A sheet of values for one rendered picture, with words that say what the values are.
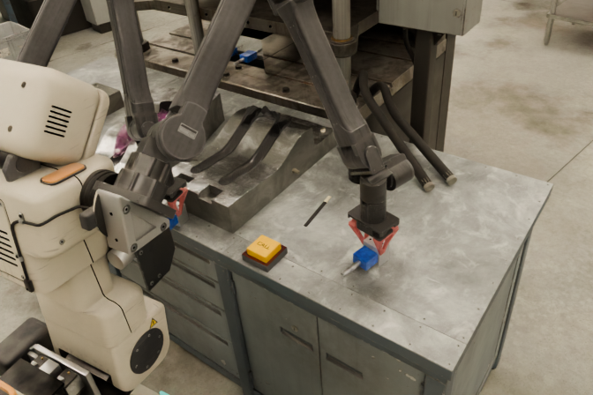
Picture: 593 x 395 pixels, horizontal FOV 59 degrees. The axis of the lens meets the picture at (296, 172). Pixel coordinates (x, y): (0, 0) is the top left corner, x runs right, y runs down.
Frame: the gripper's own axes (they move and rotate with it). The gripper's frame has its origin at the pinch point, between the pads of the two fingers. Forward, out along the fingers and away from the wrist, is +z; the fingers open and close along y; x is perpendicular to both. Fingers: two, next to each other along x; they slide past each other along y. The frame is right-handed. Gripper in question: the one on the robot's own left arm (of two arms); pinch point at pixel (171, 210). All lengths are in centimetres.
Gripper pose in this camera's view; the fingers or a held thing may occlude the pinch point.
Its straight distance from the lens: 142.5
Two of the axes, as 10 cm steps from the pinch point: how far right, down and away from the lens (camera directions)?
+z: 0.8, 8.2, 5.7
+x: -4.6, 5.4, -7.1
